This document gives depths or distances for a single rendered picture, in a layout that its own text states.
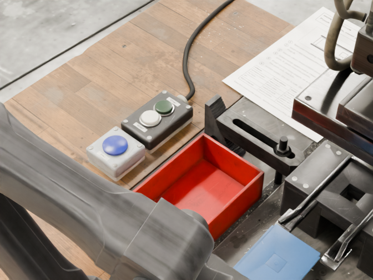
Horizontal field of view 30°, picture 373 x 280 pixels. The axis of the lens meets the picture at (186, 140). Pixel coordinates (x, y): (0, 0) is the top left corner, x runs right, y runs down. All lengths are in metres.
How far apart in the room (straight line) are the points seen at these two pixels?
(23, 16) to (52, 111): 1.74
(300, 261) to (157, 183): 0.26
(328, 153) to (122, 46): 0.48
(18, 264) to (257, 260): 0.31
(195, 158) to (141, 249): 0.52
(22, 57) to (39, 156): 2.14
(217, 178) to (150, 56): 0.32
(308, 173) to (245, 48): 0.39
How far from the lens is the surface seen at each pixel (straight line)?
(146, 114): 1.13
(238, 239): 1.02
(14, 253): 0.73
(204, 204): 1.05
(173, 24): 1.36
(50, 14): 2.93
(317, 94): 0.88
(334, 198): 0.98
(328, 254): 0.92
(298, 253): 0.91
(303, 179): 0.99
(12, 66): 2.71
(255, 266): 0.89
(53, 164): 0.60
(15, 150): 0.61
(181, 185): 1.07
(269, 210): 1.06
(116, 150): 1.08
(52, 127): 1.19
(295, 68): 1.28
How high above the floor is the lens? 1.75
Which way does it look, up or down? 48 degrees down
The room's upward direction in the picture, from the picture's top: 1 degrees counter-clockwise
